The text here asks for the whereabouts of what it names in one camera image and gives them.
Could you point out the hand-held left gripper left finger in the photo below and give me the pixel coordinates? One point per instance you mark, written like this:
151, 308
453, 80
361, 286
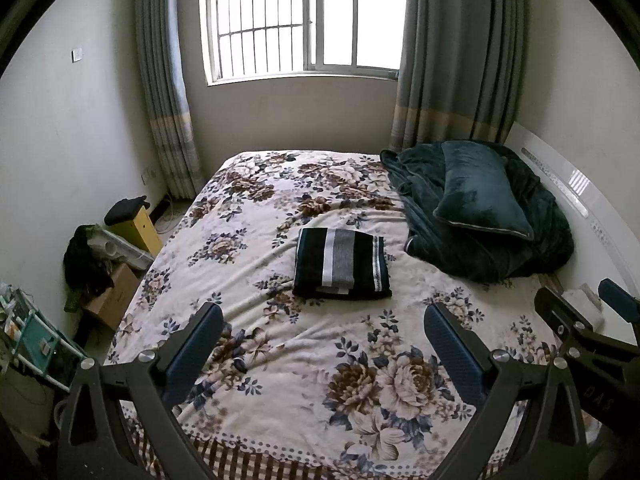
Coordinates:
195, 350

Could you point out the white wall switch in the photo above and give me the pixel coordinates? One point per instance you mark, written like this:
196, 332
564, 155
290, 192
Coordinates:
77, 54

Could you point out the black cloth on stool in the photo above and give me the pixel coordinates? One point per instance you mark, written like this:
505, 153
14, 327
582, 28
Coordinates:
125, 209

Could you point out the floral fleece blanket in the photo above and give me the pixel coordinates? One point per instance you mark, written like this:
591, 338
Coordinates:
300, 360

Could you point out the white plastic appliance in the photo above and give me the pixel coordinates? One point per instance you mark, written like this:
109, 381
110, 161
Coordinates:
120, 249

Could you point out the folded black clothes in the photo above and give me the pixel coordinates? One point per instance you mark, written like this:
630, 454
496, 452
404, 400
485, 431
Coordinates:
310, 260

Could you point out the wall socket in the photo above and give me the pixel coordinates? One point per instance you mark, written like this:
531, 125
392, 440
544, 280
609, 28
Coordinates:
148, 176

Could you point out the cardboard box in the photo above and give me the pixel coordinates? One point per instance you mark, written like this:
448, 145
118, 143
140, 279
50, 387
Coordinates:
112, 300

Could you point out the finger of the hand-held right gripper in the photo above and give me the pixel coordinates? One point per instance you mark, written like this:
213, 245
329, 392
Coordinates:
620, 300
555, 310

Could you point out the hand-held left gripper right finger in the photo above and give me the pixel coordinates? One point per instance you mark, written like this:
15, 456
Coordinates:
455, 355

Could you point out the yellow box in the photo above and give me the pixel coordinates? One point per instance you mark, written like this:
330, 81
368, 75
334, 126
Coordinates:
137, 230

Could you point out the dark green quilt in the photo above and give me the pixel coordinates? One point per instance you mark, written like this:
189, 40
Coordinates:
450, 255

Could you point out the barred window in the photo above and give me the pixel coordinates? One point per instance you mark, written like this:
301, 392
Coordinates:
260, 10

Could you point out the teal storage rack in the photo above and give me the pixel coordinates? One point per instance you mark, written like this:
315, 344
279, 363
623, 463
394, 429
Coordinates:
30, 340

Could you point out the white headboard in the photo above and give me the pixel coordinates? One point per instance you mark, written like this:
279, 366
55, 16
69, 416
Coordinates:
575, 200

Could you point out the dark clothes pile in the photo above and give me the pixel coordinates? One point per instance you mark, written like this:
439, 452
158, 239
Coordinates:
85, 270

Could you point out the dark green pillow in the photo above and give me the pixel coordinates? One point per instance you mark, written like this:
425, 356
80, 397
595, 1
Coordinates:
475, 195

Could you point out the grey striped curtain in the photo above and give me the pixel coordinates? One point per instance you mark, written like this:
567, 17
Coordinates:
450, 60
167, 110

